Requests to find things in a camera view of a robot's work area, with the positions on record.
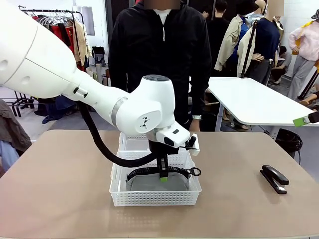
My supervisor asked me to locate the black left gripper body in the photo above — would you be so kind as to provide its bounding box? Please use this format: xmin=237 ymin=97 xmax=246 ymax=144
xmin=148 ymin=140 xmax=179 ymax=166

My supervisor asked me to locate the grey pencil case black zipper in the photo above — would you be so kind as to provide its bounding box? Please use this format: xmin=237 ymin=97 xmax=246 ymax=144
xmin=126 ymin=166 xmax=202 ymax=192

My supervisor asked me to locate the black stapler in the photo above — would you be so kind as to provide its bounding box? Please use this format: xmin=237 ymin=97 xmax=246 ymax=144
xmin=259 ymin=164 xmax=290 ymax=195

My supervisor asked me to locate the person's right forearm black sleeve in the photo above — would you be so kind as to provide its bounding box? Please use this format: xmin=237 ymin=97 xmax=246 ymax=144
xmin=108 ymin=57 xmax=130 ymax=93

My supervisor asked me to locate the person's left forearm black sleeve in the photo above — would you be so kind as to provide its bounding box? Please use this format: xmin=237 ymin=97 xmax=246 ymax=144
xmin=189 ymin=74 xmax=213 ymax=118

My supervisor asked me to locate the person's left hand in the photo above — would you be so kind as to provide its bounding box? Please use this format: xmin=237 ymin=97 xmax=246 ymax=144
xmin=189 ymin=119 xmax=201 ymax=132

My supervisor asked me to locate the large white perforated plastic basket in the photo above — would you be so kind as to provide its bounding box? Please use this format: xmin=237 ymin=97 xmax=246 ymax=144
xmin=109 ymin=150 xmax=202 ymax=207

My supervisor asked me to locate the small white perforated plastic basket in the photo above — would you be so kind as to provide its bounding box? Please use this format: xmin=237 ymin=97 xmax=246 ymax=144
xmin=118 ymin=131 xmax=190 ymax=153

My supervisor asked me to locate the white background table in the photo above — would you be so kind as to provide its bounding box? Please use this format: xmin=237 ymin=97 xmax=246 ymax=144
xmin=207 ymin=76 xmax=319 ymax=127

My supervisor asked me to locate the crouching background person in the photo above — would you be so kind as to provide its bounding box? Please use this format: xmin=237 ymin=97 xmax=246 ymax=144
xmin=270 ymin=45 xmax=293 ymax=86

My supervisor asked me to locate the grey table leg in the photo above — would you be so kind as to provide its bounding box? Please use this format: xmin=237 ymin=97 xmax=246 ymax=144
xmin=214 ymin=101 xmax=224 ymax=132

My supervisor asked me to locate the mannequin with pink top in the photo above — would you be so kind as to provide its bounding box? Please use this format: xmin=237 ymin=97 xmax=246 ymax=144
xmin=287 ymin=9 xmax=319 ymax=100

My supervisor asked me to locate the mannequin with navy top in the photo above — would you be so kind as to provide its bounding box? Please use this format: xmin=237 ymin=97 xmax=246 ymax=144
xmin=237 ymin=0 xmax=285 ymax=86

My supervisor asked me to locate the person in black jacket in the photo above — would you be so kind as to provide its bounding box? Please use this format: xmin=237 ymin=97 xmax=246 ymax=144
xmin=108 ymin=0 xmax=213 ymax=132

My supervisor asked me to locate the tall grey paper roll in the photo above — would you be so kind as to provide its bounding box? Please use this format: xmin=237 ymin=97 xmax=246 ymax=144
xmin=95 ymin=63 xmax=104 ymax=83

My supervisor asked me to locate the mannequin with beige coat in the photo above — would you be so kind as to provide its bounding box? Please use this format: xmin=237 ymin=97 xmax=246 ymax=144
xmin=213 ymin=0 xmax=253 ymax=76

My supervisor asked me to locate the blue garment on floor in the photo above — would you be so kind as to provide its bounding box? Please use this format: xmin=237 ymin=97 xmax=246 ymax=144
xmin=33 ymin=96 xmax=78 ymax=124

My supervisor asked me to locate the background person in black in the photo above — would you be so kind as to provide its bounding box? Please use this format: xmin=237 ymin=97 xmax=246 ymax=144
xmin=206 ymin=0 xmax=234 ymax=78

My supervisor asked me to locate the beige hanging garment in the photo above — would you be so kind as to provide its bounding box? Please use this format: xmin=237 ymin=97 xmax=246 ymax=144
xmin=71 ymin=19 xmax=92 ymax=68

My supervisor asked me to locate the brown draped garment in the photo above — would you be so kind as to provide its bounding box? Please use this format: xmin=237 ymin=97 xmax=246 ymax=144
xmin=0 ymin=99 xmax=33 ymax=153

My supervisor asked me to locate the long red hanging dress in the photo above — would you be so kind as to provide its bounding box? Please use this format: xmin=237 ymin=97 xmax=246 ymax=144
xmin=50 ymin=23 xmax=76 ymax=55

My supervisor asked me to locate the blue denim cloth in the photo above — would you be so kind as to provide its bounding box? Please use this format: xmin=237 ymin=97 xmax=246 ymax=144
xmin=0 ymin=140 xmax=20 ymax=173

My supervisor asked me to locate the black metal clothes rack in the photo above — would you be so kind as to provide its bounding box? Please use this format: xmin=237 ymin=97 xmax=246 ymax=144
xmin=18 ymin=5 xmax=88 ymax=119

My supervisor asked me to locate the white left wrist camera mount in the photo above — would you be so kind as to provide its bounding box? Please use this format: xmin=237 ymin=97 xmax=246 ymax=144
xmin=183 ymin=133 xmax=201 ymax=157

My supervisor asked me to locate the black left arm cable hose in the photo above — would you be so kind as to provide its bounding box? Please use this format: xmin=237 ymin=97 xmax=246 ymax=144
xmin=79 ymin=101 xmax=160 ymax=168

